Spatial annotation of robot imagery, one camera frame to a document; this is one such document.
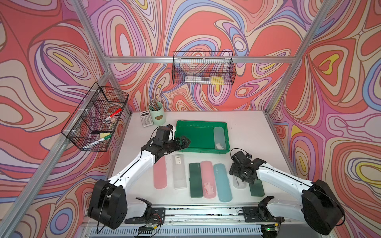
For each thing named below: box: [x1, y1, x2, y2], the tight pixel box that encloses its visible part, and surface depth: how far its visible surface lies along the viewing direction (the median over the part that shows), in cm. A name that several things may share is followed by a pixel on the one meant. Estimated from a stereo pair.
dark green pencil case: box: [189, 162, 203, 198], surface depth 86 cm
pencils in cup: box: [148, 98, 160, 112], surface depth 104 cm
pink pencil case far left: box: [153, 156, 168, 190], surface depth 88 cm
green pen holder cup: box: [148, 101, 167, 126], surface depth 107 cm
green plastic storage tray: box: [174, 119, 231, 154], surface depth 108 cm
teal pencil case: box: [213, 163, 233, 203], surface depth 84 cm
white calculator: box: [139, 110, 154, 128], surface depth 114 cm
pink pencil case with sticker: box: [200, 160, 217, 199], surface depth 86 cm
